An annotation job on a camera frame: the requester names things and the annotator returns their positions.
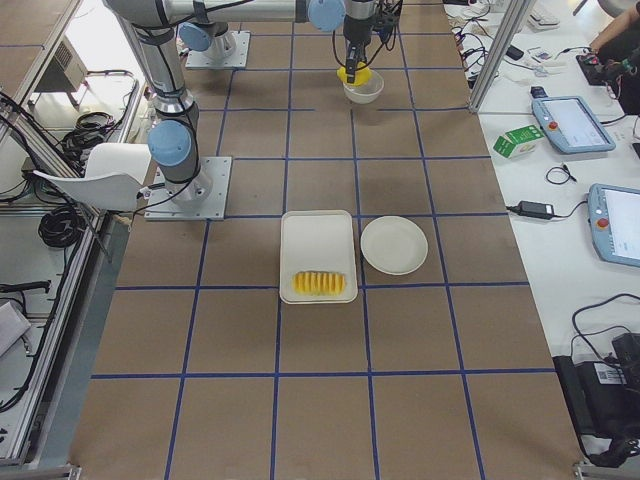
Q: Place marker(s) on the far teach pendant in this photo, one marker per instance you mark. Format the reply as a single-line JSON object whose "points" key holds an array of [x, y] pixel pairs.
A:
{"points": [[570, 125]]}

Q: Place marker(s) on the aluminium frame post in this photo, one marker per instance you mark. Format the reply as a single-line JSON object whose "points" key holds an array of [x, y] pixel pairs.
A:
{"points": [[515, 12]]}

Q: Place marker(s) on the sliced orange pieces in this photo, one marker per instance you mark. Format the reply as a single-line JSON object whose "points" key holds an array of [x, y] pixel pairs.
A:
{"points": [[319, 283]]}

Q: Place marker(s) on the white plastic chair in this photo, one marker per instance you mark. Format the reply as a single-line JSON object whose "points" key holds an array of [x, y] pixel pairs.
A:
{"points": [[114, 175]]}

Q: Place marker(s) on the teach pendant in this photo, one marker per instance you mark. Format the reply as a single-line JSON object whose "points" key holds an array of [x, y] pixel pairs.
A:
{"points": [[614, 223], [570, 125]]}

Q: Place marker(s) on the green white carton box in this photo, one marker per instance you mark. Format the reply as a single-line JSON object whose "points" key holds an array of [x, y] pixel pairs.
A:
{"points": [[518, 142]]}

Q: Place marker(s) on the yellow lemon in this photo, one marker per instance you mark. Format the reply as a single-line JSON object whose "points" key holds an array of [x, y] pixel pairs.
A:
{"points": [[360, 77]]}

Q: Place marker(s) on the white shallow plate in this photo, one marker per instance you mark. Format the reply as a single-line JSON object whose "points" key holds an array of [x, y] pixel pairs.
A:
{"points": [[394, 245]]}

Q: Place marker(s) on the black phone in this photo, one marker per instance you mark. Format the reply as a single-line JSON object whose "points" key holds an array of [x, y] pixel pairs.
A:
{"points": [[514, 53]]}

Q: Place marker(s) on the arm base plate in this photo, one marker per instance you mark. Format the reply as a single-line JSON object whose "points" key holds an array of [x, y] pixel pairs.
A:
{"points": [[237, 60], [203, 199]]}

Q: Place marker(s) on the black device on table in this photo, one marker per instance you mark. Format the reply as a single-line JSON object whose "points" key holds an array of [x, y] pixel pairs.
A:
{"points": [[603, 399]]}

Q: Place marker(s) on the black power adapter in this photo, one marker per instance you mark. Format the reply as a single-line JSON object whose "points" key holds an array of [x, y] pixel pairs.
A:
{"points": [[536, 210]]}

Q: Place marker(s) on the white rectangular tray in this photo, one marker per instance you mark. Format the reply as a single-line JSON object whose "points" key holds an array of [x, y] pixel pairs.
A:
{"points": [[320, 240]]}

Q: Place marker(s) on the near teach pendant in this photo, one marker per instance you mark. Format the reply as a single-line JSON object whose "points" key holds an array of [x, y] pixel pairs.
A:
{"points": [[614, 223]]}

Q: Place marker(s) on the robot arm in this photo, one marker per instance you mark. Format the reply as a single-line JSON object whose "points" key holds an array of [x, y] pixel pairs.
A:
{"points": [[153, 26], [213, 39]]}

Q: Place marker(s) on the person forearm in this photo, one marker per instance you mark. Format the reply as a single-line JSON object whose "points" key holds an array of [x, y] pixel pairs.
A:
{"points": [[616, 27]]}

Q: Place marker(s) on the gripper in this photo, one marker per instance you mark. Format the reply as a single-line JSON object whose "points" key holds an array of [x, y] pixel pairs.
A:
{"points": [[356, 34]]}

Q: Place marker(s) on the beige ceramic bowl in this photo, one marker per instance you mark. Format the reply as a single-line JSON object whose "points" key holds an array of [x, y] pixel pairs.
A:
{"points": [[367, 92]]}

